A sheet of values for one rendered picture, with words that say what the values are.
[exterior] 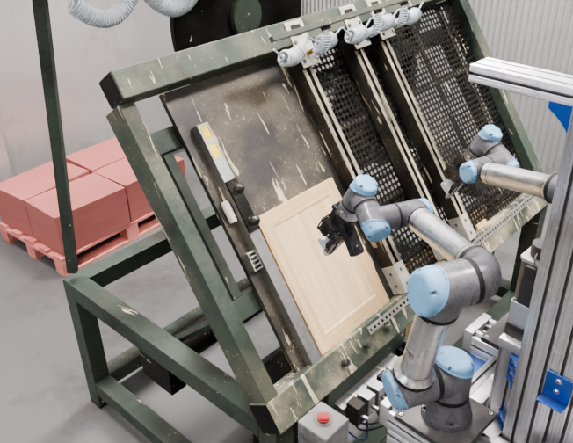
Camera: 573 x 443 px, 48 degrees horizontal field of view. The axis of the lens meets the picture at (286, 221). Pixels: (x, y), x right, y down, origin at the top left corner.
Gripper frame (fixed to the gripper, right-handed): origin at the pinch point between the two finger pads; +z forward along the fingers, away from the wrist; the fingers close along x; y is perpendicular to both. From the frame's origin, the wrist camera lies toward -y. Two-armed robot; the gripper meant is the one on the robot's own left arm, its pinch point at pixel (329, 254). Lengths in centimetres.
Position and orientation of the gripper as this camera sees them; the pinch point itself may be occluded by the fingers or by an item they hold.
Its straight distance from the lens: 216.5
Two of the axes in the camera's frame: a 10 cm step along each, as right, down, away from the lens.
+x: -7.3, 3.6, -5.9
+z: -3.1, 5.9, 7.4
